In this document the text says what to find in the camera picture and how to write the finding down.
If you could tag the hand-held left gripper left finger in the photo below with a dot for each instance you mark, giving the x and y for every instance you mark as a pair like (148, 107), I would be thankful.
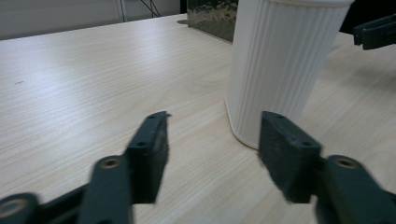
(148, 161)

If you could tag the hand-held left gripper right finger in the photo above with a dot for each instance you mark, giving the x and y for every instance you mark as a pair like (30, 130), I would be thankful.
(286, 155)

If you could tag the dark mottled box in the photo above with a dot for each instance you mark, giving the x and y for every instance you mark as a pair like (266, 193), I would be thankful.
(214, 17)

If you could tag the white ribbed cup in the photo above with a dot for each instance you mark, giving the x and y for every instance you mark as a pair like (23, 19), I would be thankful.
(277, 62)

